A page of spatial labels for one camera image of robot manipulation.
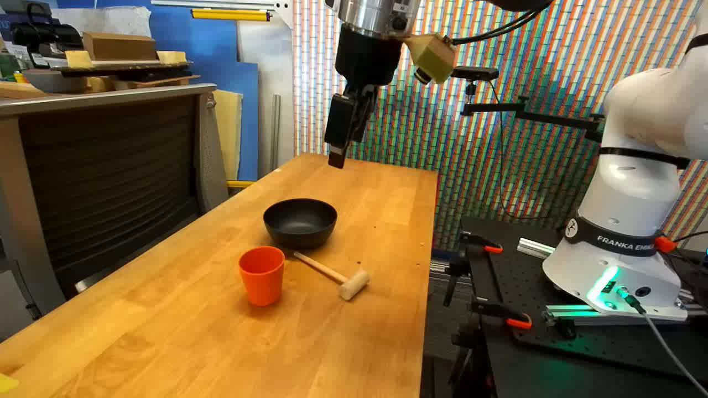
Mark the yellow wrist camera box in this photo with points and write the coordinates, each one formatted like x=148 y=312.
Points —
x=432 y=55

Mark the wooden mallet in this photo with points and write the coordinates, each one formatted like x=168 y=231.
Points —
x=347 y=285

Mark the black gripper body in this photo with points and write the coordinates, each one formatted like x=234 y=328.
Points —
x=366 y=62

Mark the silver aluminium rail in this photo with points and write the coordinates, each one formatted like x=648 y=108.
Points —
x=534 y=249

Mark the dark panel cabinet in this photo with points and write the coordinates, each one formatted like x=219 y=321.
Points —
x=86 y=183

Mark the black bowl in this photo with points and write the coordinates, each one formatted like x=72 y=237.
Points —
x=298 y=223

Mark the red plastic cup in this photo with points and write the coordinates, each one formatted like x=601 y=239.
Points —
x=261 y=273

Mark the yellow bar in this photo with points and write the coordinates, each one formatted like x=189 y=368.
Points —
x=230 y=14

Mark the stack of wooden boards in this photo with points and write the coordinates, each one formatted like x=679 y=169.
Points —
x=104 y=62

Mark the black perforated robot base table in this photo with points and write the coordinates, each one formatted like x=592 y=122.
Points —
x=568 y=361

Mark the orange-handled clamp right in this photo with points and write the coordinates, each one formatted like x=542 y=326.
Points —
x=667 y=246

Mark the orange-handled clamp lower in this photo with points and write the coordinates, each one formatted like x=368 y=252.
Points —
x=512 y=317

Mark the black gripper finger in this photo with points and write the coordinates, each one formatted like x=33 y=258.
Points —
x=360 y=106
x=339 y=127

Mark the blue board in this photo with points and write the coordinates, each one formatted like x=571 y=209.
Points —
x=208 y=44

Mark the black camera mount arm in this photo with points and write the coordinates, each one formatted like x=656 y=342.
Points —
x=592 y=127

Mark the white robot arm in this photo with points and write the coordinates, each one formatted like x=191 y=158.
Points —
x=652 y=125

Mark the orange-handled clamp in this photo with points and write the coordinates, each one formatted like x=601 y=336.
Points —
x=667 y=246
x=481 y=242
x=512 y=317

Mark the orange-handled clamp upper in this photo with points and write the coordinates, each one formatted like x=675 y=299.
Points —
x=481 y=242

